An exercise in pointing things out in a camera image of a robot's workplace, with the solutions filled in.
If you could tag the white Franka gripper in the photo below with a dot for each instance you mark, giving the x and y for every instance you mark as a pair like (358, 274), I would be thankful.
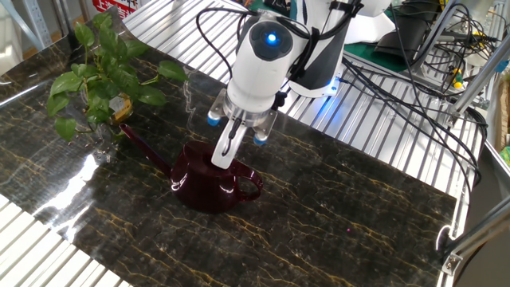
(225, 153)

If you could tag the dark red watering can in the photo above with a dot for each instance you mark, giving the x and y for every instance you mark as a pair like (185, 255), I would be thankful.
(207, 191)

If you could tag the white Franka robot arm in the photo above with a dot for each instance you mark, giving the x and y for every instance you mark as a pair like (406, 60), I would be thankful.
(259, 79)

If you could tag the yellow plant pot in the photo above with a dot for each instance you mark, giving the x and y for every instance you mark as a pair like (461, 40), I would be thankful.
(121, 109)

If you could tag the green leafy plant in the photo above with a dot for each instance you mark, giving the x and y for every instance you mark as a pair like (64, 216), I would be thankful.
(111, 75)

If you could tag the black marble pattern mat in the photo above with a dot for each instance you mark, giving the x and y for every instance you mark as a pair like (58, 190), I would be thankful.
(279, 219)

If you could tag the green cutting mat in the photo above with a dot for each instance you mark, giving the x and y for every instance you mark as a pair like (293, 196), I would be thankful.
(370, 57)

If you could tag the red white sign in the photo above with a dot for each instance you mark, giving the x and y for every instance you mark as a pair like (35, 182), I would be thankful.
(115, 6)

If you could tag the black pouch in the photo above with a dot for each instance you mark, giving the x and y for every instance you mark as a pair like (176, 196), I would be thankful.
(402, 36)

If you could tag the grey metal pole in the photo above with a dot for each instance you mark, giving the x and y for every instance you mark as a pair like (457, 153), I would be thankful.
(434, 36)

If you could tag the slanted aluminium profile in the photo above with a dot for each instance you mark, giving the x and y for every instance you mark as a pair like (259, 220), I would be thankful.
(478, 79)

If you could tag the silver wrist camera blue caps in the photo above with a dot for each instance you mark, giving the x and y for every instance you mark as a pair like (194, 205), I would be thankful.
(265, 127)

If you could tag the grey metal shelf bracket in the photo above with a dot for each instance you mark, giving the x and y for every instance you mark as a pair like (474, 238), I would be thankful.
(34, 20)

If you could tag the aluminium profile with bracket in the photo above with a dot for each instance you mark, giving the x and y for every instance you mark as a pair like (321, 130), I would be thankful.
(478, 235)

